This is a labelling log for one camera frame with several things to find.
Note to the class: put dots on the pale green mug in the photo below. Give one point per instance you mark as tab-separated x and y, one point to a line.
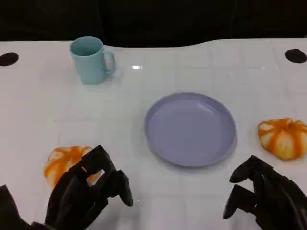
90	69

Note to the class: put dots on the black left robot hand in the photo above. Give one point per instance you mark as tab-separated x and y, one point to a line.
72	196

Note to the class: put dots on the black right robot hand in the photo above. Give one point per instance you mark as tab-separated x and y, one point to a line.
275	201

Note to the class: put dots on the orange and white toy bread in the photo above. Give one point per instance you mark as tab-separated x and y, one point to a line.
60	160
283	141

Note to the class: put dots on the lilac plate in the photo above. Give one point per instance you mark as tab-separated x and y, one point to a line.
189	129

